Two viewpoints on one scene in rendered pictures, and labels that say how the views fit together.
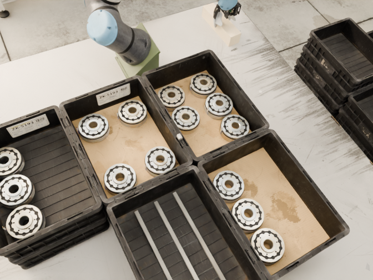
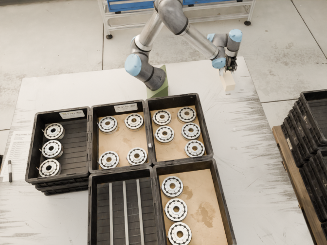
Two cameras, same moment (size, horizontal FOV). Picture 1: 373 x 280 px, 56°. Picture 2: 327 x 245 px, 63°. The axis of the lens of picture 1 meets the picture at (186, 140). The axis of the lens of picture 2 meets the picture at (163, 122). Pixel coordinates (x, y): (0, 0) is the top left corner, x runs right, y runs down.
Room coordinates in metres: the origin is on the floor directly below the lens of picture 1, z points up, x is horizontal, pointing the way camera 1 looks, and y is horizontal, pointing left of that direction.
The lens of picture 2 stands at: (0.11, -0.37, 2.10)
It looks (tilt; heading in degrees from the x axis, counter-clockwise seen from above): 57 degrees down; 32
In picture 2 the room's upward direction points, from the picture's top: 4 degrees counter-clockwise
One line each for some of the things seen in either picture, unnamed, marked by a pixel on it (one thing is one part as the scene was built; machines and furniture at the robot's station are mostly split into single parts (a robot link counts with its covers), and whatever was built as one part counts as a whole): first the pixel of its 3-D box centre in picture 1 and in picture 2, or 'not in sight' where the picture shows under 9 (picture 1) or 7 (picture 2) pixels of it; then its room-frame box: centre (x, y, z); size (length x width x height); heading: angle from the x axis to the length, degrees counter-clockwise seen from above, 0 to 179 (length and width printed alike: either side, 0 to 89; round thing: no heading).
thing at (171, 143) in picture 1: (125, 141); (120, 139); (0.57, 0.20, 0.87); 0.40 x 0.30 x 0.11; 37
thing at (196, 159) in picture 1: (203, 101); (176, 126); (0.75, -0.04, 0.92); 0.40 x 0.30 x 0.02; 37
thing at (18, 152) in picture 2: not in sight; (24, 153); (0.29, 0.73, 0.70); 0.33 x 0.23 x 0.01; 35
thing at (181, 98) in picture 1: (171, 95); (162, 117); (0.80, 0.08, 0.86); 0.10 x 0.10 x 0.01
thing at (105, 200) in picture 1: (124, 134); (119, 134); (0.57, 0.20, 0.92); 0.40 x 0.30 x 0.02; 37
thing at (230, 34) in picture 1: (220, 24); (225, 74); (1.38, -0.08, 0.73); 0.24 x 0.06 x 0.06; 39
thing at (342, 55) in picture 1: (334, 75); (317, 130); (1.52, -0.82, 0.37); 0.40 x 0.30 x 0.45; 35
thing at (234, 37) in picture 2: not in sight; (233, 40); (1.36, -0.09, 1.04); 0.09 x 0.08 x 0.11; 117
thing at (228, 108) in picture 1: (218, 104); (190, 131); (0.80, -0.10, 0.86); 0.10 x 0.10 x 0.01
